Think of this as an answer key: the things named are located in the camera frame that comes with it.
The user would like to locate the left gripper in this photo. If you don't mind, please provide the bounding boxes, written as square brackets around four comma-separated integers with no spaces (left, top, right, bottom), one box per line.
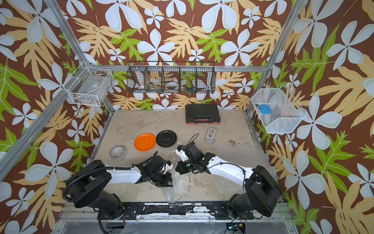
[151,171,178,187]

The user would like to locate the clear bubble wrap sheet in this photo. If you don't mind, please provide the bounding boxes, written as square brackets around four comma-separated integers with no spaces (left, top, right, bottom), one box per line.
[162,143,279,202]

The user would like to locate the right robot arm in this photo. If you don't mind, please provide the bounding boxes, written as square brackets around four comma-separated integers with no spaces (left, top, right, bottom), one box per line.
[175,141,282,219]

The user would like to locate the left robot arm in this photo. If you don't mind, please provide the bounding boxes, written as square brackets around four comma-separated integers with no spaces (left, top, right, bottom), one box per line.
[62,154,173,219]

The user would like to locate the white tape dispenser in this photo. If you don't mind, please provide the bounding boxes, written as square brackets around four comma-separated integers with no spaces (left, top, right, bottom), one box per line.
[205,128,216,144]

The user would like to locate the orange plate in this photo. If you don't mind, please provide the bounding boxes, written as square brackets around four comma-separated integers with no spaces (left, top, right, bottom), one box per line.
[134,133,156,152]

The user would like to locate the black plate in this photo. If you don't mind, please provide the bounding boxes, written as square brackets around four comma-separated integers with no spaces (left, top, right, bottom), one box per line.
[156,130,177,148]

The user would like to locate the black plastic case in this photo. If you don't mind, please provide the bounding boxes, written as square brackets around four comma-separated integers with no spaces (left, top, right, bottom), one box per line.
[185,104,221,124]

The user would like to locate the blue object in basket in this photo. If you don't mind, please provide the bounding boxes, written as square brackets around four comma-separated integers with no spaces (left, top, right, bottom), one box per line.
[260,104,271,115]

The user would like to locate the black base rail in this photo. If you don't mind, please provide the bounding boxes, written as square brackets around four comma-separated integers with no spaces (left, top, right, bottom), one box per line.
[97,201,254,221]

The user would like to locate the black wire basket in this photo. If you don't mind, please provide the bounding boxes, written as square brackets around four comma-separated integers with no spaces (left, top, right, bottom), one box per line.
[125,61,216,94]

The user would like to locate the white wire basket right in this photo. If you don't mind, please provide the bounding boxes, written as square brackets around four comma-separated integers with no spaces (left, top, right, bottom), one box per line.
[251,85,307,135]

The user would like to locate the white wire basket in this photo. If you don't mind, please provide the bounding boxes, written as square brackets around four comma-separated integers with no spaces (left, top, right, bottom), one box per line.
[64,62,114,106]
[251,85,307,135]

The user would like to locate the white wire basket left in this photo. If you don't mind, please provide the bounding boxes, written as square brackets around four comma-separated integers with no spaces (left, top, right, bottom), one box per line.
[64,62,114,106]

